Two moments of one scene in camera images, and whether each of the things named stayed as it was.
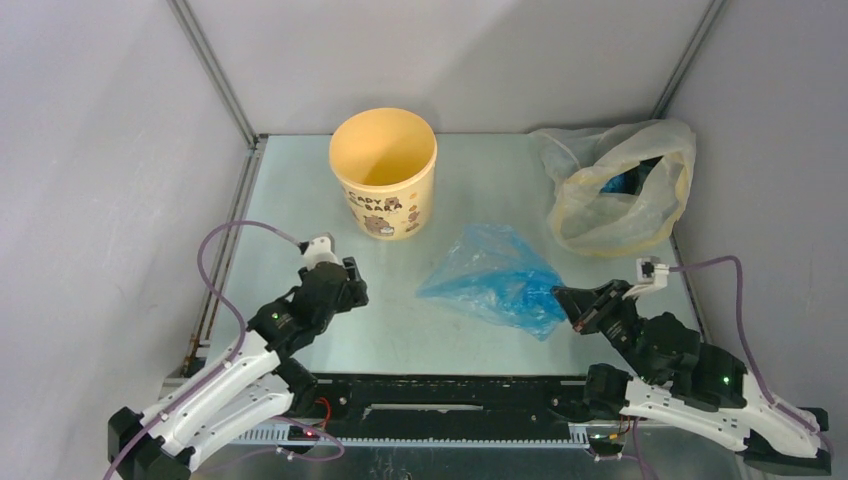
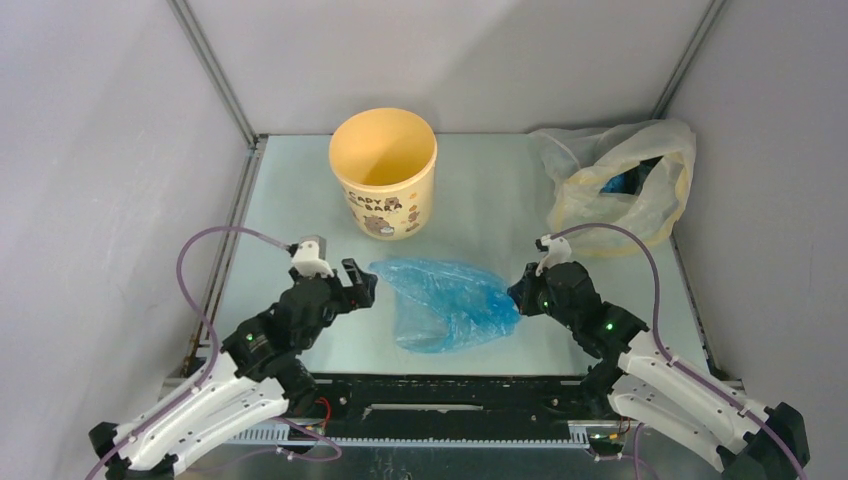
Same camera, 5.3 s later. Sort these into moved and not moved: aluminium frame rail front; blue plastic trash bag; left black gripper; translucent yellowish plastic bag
Moved: blue plastic trash bag
Not moved: left black gripper; aluminium frame rail front; translucent yellowish plastic bag
